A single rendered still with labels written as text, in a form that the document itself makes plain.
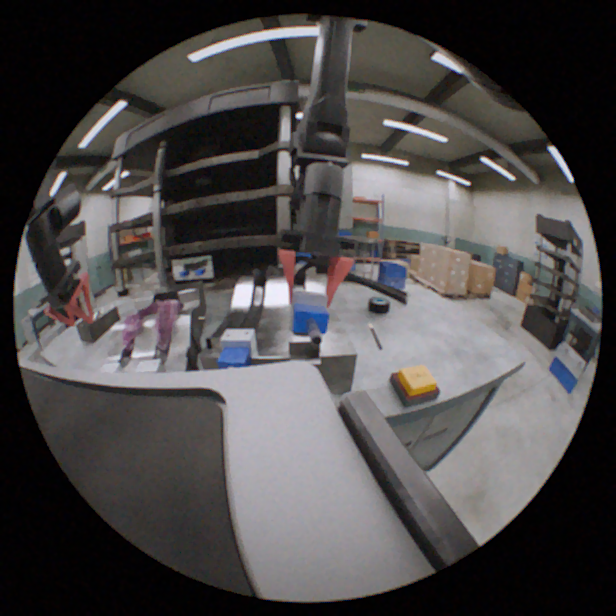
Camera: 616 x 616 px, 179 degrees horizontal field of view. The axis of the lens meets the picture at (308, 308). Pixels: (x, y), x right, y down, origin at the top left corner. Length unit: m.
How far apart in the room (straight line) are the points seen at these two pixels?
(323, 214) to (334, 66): 0.26
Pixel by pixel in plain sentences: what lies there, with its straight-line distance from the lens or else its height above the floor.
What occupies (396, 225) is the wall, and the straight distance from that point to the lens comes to 7.44.
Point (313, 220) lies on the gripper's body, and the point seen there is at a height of 1.09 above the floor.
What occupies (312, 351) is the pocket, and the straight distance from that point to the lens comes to 0.37.
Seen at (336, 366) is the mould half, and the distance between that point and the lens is 0.34.
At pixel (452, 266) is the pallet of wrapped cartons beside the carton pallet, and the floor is 0.64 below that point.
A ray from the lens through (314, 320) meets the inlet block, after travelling 0.25.
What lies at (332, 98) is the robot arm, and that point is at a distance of 0.34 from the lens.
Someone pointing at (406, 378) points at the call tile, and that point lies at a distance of 0.39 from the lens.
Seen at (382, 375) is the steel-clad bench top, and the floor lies 0.80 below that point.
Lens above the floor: 1.08
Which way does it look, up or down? 22 degrees down
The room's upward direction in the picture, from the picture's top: straight up
